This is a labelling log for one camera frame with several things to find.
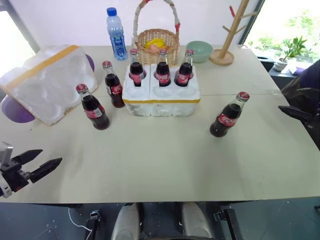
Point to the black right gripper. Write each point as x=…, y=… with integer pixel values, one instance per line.
x=316, y=117

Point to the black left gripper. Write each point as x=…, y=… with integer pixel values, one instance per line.
x=12, y=173

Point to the glass cola bottle red cap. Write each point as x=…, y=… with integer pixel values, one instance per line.
x=95, y=112
x=225, y=120
x=136, y=71
x=163, y=72
x=183, y=73
x=115, y=87

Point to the white foam lid yellow tape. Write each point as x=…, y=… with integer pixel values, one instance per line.
x=47, y=82

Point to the white foam bottle crate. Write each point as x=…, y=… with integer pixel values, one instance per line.
x=162, y=100

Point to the dark bulky shape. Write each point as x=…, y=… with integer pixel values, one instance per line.
x=300, y=85

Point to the purple round bowl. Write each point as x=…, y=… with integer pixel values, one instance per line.
x=16, y=112
x=90, y=63

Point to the potted green plant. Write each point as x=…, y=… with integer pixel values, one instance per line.
x=291, y=50

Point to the wooden mug tree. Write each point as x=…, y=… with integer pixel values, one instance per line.
x=225, y=53

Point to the grey rounded robot leg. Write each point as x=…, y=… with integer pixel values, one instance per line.
x=125, y=222
x=196, y=221

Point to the green bowl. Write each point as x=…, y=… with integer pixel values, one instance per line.
x=198, y=50

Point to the blue plastic water bottle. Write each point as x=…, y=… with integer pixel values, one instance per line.
x=117, y=37

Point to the orange toy fruit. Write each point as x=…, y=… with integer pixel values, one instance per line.
x=154, y=48

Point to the yellow toy fruit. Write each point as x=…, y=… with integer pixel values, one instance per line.
x=156, y=42

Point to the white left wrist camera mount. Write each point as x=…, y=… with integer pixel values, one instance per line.
x=6, y=152

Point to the black table leg bracket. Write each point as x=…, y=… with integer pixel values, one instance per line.
x=227, y=222
x=94, y=222

